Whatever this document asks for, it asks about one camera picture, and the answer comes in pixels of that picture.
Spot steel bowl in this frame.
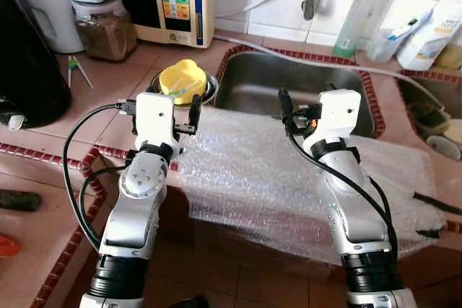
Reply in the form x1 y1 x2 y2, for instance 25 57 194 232
147 70 220 108

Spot yellow plastic bowl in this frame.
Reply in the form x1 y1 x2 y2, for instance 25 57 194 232
158 58 209 105

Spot cream water ioniser machine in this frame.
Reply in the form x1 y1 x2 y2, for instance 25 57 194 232
114 0 217 49

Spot clear bubble wrap sheet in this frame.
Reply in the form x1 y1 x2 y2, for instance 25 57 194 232
175 105 450 265

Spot clear jar brown powder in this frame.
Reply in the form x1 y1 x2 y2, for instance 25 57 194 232
72 0 139 63

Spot green metal tongs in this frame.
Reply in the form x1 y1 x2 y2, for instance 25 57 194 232
66 55 94 91

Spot black glossy kettle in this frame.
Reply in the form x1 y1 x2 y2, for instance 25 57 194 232
0 0 72 130

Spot small white cup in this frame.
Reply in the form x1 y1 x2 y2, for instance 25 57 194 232
426 135 462 162

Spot white jug green lid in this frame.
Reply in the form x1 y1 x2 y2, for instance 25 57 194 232
17 0 84 55

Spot yellow sponge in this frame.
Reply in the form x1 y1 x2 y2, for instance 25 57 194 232
432 43 462 72

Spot clear soap bottle blue cap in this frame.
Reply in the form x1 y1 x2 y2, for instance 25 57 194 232
331 0 382 58

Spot dark green vegetable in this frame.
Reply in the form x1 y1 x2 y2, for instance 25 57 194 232
0 189 43 213

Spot green bowl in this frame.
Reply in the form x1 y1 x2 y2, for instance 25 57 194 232
406 101 453 137

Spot black knife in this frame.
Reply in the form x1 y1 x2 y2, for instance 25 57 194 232
412 191 462 216

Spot clear plastic cup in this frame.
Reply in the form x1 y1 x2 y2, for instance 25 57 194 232
364 27 406 64

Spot orange plastic item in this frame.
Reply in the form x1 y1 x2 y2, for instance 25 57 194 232
0 234 22 258

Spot blue toothbrush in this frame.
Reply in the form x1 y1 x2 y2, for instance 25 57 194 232
385 9 435 42

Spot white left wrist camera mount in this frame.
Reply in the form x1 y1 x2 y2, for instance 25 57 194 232
134 92 180 151

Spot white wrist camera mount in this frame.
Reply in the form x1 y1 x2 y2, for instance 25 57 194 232
134 92 180 151
318 89 362 143

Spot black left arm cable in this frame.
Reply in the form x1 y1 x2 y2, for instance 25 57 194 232
62 101 139 251

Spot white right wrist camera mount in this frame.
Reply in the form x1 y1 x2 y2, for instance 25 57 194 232
318 89 362 143

